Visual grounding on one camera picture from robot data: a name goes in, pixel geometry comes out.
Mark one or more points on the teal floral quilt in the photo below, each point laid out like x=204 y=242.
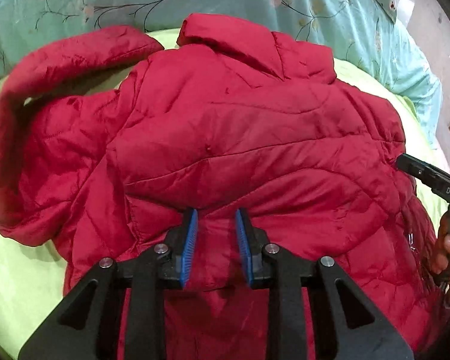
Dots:
x=358 y=31

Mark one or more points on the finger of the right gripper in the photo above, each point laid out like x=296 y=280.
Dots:
x=418 y=168

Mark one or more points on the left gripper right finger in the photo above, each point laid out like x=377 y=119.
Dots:
x=284 y=275

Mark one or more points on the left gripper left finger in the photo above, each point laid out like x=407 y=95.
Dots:
x=163 y=266

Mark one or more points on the light green bed sheet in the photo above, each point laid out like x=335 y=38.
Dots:
x=31 y=279

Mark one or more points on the red puffer jacket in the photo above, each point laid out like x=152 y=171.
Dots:
x=106 y=137

